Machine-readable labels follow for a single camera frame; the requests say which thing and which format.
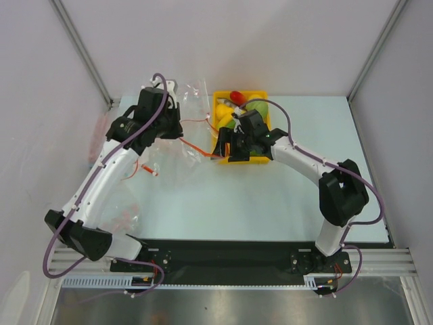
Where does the clear orange-zipper zip bag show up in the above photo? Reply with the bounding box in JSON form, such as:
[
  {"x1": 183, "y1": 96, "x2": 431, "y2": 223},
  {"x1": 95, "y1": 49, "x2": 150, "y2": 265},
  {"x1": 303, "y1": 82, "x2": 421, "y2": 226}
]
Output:
[{"x1": 140, "y1": 114, "x2": 224, "y2": 186}]

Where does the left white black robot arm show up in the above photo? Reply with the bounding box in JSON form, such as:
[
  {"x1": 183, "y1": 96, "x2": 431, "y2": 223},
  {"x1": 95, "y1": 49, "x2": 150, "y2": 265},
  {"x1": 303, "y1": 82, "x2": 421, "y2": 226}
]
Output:
[{"x1": 45, "y1": 80, "x2": 183, "y2": 271}]

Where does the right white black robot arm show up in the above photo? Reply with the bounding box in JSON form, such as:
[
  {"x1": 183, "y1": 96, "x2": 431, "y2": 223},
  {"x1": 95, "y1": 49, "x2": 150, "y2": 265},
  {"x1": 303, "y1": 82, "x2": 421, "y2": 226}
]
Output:
[{"x1": 213, "y1": 110, "x2": 369, "y2": 272}]

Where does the clear blue-zipper zip bag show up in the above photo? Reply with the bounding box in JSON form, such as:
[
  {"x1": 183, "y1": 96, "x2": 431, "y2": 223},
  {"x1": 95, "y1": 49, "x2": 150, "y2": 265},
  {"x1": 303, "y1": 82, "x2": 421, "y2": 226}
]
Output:
[{"x1": 177, "y1": 78, "x2": 210, "y2": 120}]

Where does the clear pink-zipper zip bag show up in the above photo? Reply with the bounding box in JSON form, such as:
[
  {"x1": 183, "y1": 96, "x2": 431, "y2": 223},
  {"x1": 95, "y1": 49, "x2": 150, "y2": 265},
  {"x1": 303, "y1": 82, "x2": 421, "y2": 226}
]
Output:
[{"x1": 88, "y1": 112, "x2": 111, "y2": 168}]

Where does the clear small orange-zipper bag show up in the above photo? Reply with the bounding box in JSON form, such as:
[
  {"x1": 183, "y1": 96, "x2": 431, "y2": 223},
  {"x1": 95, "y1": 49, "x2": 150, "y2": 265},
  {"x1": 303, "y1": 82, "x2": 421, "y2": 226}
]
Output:
[{"x1": 122, "y1": 161, "x2": 159, "y2": 181}]

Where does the yellow plastic bin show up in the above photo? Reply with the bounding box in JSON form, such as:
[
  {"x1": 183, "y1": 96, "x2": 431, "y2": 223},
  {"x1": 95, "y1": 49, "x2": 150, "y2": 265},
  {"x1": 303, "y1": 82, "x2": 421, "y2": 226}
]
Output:
[{"x1": 210, "y1": 91, "x2": 271, "y2": 165}]

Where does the yellow toy banana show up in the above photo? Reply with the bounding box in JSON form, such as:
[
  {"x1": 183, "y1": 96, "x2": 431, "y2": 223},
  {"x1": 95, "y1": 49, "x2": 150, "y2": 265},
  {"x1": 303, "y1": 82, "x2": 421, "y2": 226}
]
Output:
[{"x1": 216, "y1": 114, "x2": 236, "y2": 130}]

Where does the red toy mango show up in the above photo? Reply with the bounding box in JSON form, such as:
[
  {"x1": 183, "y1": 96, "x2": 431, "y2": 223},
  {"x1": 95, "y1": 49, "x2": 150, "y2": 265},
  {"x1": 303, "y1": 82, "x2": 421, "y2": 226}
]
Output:
[{"x1": 229, "y1": 91, "x2": 248, "y2": 106}]

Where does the grey toy fish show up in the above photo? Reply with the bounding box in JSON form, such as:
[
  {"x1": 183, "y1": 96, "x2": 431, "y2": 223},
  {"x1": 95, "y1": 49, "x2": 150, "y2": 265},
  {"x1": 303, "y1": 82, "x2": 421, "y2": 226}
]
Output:
[{"x1": 216, "y1": 97, "x2": 234, "y2": 107}]

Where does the left aluminium corner post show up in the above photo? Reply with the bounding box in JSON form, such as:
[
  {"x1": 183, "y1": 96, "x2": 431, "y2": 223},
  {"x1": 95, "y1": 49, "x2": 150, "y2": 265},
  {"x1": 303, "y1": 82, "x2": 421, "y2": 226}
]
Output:
[{"x1": 49, "y1": 0, "x2": 114, "y2": 110}]

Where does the aluminium corner post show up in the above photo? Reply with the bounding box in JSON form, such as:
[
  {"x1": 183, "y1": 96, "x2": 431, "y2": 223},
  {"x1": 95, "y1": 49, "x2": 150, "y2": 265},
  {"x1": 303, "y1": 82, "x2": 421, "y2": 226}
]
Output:
[
  {"x1": 346, "y1": 0, "x2": 411, "y2": 105},
  {"x1": 49, "y1": 0, "x2": 114, "y2": 110}
]

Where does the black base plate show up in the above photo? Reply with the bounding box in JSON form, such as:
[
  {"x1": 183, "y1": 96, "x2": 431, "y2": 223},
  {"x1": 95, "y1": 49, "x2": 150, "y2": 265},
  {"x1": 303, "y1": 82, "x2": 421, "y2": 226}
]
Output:
[{"x1": 110, "y1": 239, "x2": 352, "y2": 286}]

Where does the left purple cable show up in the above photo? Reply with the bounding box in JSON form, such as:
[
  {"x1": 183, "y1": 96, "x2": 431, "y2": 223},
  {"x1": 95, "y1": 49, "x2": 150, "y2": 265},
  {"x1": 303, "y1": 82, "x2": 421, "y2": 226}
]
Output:
[{"x1": 42, "y1": 72, "x2": 166, "y2": 299}]

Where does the purple cable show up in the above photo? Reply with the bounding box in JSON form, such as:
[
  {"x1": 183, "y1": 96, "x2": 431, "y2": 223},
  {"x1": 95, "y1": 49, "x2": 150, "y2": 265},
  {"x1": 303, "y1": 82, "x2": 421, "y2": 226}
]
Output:
[
  {"x1": 233, "y1": 98, "x2": 387, "y2": 299},
  {"x1": 42, "y1": 72, "x2": 166, "y2": 299}
]

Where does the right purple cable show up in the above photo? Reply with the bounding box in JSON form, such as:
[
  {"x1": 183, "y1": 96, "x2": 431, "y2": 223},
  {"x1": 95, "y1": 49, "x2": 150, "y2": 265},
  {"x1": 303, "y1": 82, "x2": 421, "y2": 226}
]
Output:
[{"x1": 233, "y1": 98, "x2": 387, "y2": 299}]

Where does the aluminium front rail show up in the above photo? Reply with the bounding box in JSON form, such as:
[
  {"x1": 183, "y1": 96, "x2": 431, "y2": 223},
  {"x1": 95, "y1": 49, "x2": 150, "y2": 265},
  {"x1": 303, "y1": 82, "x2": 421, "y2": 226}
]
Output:
[{"x1": 47, "y1": 248, "x2": 417, "y2": 277}]

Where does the white slotted cable duct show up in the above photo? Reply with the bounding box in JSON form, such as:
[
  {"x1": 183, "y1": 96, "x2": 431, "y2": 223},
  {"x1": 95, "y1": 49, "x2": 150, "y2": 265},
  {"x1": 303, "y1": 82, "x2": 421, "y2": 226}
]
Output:
[{"x1": 62, "y1": 275, "x2": 335, "y2": 290}]

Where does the right aluminium corner post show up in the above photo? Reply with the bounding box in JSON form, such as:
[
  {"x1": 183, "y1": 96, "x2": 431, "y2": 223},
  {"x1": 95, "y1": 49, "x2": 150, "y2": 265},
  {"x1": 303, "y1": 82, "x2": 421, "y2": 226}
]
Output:
[{"x1": 346, "y1": 0, "x2": 411, "y2": 105}]

